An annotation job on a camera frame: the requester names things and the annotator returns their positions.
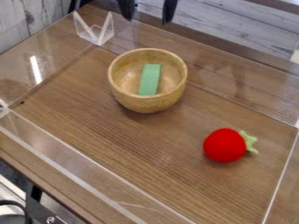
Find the wooden brown bowl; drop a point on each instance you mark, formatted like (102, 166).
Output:
(124, 75)

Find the black metal table frame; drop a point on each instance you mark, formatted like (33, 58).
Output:
(21, 206)

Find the green foam block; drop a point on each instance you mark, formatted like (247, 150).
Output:
(149, 80)

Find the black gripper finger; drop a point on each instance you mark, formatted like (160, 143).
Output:
(168, 10)
(127, 7)

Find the red plush strawberry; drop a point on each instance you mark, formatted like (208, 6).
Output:
(227, 145)

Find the clear acrylic enclosure wall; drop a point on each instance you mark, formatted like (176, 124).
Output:
(85, 186)

